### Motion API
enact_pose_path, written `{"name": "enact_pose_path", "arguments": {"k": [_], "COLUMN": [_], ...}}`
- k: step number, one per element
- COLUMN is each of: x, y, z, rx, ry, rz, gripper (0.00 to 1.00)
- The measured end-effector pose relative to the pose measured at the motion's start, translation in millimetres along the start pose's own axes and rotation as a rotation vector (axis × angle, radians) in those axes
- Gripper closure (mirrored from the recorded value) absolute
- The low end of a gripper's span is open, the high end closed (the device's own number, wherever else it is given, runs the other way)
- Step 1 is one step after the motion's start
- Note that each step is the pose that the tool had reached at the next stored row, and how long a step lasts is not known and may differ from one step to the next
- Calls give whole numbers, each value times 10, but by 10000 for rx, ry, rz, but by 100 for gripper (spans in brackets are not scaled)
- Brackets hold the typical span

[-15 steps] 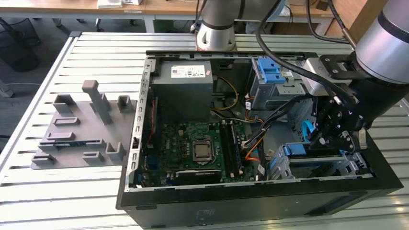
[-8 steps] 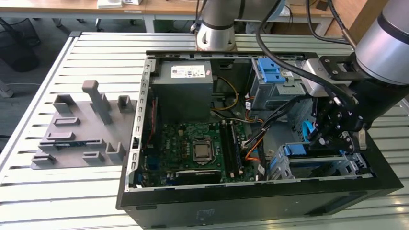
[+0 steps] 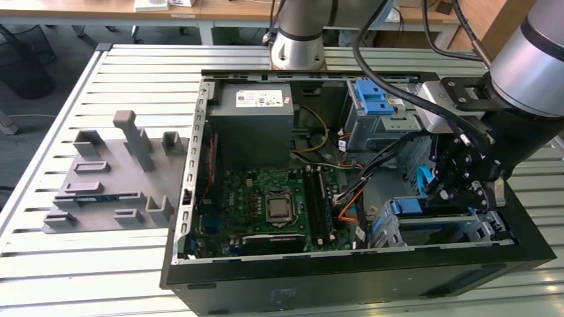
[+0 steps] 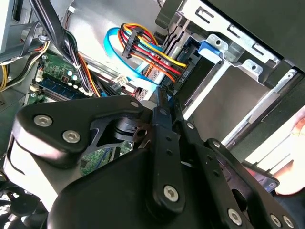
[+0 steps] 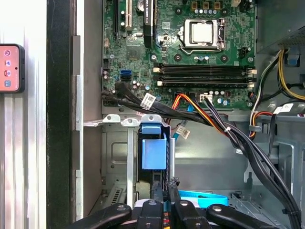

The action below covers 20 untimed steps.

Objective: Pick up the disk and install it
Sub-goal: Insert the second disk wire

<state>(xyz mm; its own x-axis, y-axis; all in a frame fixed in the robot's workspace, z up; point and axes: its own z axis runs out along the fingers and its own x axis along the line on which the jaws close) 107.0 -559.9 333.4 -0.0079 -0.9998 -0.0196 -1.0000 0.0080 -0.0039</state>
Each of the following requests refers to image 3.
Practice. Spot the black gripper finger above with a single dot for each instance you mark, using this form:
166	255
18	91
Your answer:
463	158
478	196

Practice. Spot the hard disk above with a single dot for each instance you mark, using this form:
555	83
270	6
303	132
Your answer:
407	206

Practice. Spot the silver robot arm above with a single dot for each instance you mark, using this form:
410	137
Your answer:
299	20

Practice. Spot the metal disk bay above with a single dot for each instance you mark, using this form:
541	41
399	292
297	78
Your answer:
441	222

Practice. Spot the metal optical drive cage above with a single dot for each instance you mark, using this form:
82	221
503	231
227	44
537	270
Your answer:
397	123

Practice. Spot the blue plastic drive latch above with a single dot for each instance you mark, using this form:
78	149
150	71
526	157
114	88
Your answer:
373	102

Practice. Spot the black RAM stick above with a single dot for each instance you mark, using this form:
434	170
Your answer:
314	204

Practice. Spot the wooden cabinet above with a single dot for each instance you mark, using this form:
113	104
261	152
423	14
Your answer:
494	20

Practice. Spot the green motherboard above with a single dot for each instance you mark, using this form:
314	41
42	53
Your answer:
282	178

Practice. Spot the CPU socket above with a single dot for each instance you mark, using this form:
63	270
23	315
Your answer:
279	193

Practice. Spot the silver CPU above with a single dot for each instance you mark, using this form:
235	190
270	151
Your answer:
279	208

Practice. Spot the black PC case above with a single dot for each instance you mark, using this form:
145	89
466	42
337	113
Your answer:
309	284

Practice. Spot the grey power supply unit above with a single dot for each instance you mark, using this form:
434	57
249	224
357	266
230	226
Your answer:
251	132

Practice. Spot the black graphics card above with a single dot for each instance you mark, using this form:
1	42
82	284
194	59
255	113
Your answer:
274	244

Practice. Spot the white labelled box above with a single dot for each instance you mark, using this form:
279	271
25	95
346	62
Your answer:
182	3

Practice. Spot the grey parts rack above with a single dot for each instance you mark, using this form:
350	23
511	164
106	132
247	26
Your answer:
115	185

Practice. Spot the wooden desk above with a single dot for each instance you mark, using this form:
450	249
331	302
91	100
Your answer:
89	14

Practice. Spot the black mesh bin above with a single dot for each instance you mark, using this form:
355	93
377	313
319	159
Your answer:
27	66

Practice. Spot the grey metal foot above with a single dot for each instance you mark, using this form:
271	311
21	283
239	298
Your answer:
7	125

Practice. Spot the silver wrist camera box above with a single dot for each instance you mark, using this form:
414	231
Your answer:
430	94

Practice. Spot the black camera bracket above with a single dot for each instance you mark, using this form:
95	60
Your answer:
450	82

